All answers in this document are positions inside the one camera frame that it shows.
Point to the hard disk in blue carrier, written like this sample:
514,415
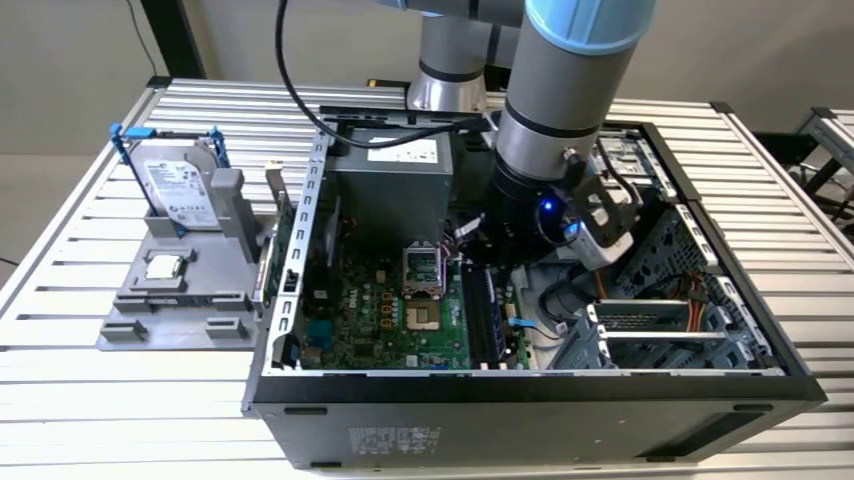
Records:
176,185

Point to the black metal post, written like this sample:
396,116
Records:
176,40

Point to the silver CPU chip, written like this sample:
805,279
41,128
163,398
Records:
163,268

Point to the black camera bracket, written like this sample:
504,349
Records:
587,192

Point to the CPU socket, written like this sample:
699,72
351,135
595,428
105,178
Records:
424,315

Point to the metal disk bay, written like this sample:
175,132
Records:
640,325

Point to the metal optical drive cage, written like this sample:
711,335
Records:
627,155

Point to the green motherboard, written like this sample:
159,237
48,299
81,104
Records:
374,340

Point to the metal side table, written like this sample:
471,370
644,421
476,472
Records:
830,120

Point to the small yellow black connector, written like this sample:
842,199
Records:
387,82

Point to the green graphics card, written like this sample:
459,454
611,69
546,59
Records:
283,225

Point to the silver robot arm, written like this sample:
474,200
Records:
567,100

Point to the grey parts rack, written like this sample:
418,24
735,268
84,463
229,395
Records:
213,260

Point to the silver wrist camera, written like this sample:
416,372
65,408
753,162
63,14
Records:
600,250

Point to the grey power supply unit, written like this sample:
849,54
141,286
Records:
394,200

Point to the black open PC case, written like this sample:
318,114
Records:
534,430

